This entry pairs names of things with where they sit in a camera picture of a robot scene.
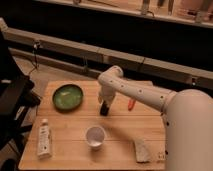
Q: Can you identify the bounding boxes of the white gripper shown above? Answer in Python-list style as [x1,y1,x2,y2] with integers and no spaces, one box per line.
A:
[98,86,116,105]

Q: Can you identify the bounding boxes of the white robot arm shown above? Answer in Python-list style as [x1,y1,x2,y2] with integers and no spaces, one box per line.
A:
[98,66,213,171]

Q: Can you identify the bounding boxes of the orange carrot toy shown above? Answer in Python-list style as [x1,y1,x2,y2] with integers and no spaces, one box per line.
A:
[128,99,136,111]

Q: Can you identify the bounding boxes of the white tube with label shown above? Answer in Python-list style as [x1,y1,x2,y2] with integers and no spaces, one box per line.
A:
[37,119,51,159]

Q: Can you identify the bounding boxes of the white ceramic cup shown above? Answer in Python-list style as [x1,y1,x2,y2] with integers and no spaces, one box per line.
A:
[85,126,105,150]

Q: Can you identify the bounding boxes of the beige sponge cloth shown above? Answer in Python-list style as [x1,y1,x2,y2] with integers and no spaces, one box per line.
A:
[134,139,150,163]

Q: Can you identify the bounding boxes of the black chair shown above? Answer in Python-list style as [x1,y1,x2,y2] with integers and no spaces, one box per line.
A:
[0,31,40,152]

